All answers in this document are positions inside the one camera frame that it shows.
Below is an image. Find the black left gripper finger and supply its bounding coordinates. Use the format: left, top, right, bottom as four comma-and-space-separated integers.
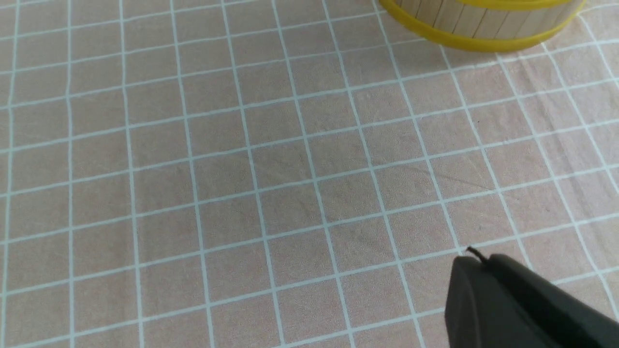
444, 247, 619, 348

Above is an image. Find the bamboo steamer tray yellow rim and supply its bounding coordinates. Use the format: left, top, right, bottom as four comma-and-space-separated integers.
380, 0, 585, 53

